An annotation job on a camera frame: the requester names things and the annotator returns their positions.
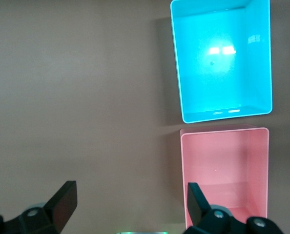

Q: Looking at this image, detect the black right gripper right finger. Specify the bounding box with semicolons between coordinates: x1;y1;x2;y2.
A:
183;182;284;234

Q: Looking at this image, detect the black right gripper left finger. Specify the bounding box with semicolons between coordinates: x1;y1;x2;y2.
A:
0;180;78;234

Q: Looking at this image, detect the pink plastic bin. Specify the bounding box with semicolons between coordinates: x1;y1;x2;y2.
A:
179;126;270;231

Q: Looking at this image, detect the blue plastic bin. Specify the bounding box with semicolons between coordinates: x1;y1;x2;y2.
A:
170;0;273;124

